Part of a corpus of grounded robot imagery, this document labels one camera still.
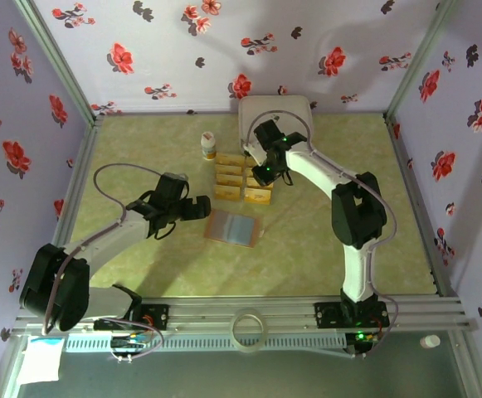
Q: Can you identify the clear acrylic card stand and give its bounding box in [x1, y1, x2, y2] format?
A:
[213, 151, 275, 206]

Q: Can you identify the pink card holder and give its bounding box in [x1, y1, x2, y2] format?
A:
[203, 208, 265, 250]

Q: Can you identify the small white-capped pill bottle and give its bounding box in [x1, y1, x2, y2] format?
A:
[200, 131, 217, 161]

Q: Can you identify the white zip case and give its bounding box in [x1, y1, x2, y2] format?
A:
[237, 95, 315, 161]

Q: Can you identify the clear tape roll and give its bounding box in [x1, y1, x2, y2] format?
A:
[231, 313, 269, 355]

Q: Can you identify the white paper sheet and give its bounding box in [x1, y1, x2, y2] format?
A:
[18, 336, 66, 386]

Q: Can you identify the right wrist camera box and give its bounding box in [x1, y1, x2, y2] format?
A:
[243, 140, 266, 165]

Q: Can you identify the grey right arm cable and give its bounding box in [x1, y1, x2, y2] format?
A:
[242, 109, 400, 360]

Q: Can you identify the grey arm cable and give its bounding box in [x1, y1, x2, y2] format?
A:
[41, 163, 190, 365]
[242, 109, 400, 360]

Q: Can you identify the grey left arm cable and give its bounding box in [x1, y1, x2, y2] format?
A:
[41, 163, 190, 365]

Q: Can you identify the aluminium side rail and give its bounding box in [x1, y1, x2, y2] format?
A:
[41, 118, 105, 302]
[383, 114, 464, 299]

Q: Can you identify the long aluminium frame rail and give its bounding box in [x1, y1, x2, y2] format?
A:
[10, 294, 478, 337]

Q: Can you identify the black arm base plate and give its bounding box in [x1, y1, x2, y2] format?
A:
[314, 301, 391, 328]
[94, 303, 170, 332]

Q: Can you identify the grey slotted cable duct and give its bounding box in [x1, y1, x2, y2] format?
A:
[64, 333, 347, 353]

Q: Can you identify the circuit board with wires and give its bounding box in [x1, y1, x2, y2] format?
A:
[345, 329, 382, 360]
[110, 331, 154, 365]

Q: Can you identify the aluminium corner post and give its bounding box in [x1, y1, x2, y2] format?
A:
[12, 0, 105, 125]
[383, 0, 464, 125]

